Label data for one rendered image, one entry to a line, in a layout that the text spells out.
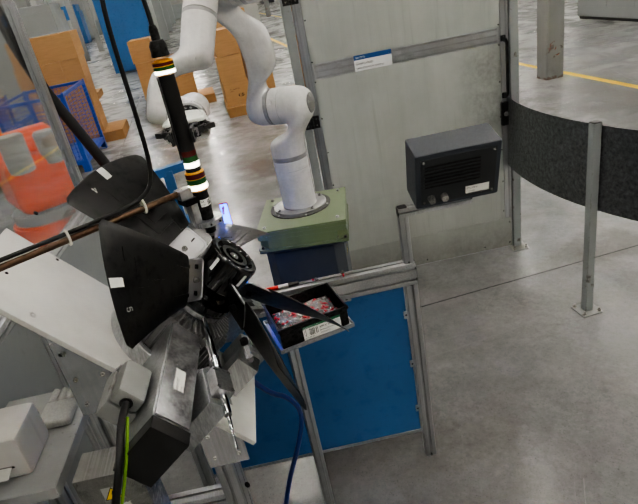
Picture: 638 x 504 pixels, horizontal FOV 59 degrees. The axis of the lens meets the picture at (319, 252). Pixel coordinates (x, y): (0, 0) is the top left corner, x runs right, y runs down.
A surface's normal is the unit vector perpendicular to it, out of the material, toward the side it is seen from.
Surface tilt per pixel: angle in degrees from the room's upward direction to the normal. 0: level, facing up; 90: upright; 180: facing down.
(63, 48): 90
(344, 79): 90
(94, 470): 0
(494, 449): 0
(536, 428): 0
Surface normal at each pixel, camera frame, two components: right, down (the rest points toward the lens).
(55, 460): -0.18, -0.88
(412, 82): 0.12, 0.44
